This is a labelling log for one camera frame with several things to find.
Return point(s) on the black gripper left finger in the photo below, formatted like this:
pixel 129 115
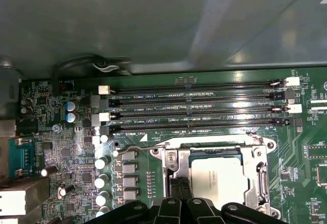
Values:
pixel 168 211

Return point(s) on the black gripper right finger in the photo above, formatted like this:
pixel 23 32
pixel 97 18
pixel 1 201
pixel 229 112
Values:
pixel 201 211

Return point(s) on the silver CPU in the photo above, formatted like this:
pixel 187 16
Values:
pixel 219 180

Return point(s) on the metal socket cover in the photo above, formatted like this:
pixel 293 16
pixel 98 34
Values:
pixel 251 170

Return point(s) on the CPU socket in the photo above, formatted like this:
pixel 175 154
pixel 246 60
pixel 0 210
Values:
pixel 217 140

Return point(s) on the black RAM slot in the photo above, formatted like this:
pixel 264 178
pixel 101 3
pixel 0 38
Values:
pixel 191 126
pixel 191 113
pixel 191 100
pixel 191 87

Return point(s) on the green motherboard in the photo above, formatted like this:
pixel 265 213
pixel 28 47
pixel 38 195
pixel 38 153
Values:
pixel 293 144

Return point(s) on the blue serial port connector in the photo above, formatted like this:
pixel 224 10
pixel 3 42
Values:
pixel 20 157

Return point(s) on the black PC case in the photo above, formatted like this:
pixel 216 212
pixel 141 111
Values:
pixel 127 17

